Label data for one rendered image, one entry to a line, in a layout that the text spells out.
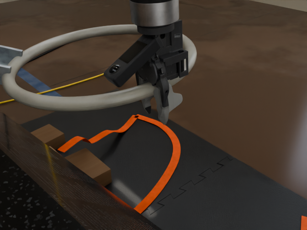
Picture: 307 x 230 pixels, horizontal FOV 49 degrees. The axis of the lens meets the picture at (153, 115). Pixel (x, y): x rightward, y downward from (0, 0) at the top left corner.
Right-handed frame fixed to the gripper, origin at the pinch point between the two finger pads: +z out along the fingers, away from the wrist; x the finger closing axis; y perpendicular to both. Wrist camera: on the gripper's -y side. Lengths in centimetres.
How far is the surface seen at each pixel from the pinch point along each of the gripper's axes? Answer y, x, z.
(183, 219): 31, 31, 85
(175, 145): 62, 77, 84
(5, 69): -22.3, 28.8, -8.2
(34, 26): 69, 367, 77
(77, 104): -14.9, 3.6, -6.9
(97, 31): 8.7, 42.7, -6.8
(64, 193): -23.3, -2.5, 7.3
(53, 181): -23.7, 2.7, 7.7
